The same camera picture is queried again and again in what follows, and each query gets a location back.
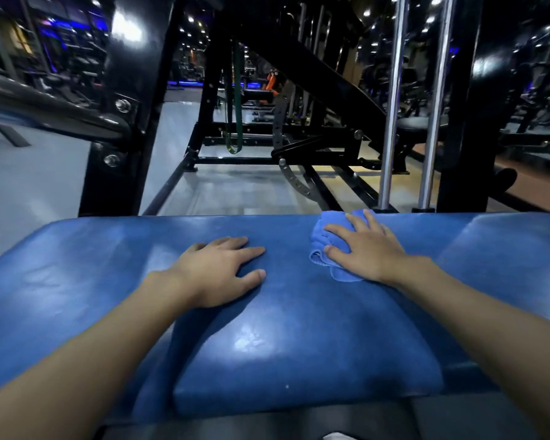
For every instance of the person's right forearm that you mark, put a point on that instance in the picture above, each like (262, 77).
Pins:
(499, 329)

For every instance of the black framed wall mirror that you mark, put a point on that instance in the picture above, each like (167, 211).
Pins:
(541, 87)

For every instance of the black roller pad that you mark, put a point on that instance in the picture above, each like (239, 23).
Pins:
(506, 178)

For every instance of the grey perforated adjustment plate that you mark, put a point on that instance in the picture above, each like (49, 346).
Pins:
(280, 119)

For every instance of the blue microfibre cloth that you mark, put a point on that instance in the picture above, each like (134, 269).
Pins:
(321, 238)

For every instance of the black gym machine frame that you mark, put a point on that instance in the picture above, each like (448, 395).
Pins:
(211, 87)
(128, 64)

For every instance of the person's left hand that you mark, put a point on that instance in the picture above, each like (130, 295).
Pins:
(211, 274)

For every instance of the blue bench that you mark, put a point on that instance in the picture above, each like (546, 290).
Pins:
(96, 270)

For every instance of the black machine upright column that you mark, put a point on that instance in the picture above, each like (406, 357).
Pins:
(476, 109)

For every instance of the person's right hand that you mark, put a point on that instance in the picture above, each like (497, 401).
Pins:
(376, 256)

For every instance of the chrome guide rod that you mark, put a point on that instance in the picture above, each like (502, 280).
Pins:
(436, 109)
(393, 109)

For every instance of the person's left forearm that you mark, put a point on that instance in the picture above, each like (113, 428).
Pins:
(73, 362)

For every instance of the black workout bench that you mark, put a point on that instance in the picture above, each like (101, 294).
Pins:
(412, 125)

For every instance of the green resistance band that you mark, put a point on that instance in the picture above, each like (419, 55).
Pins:
(238, 96)

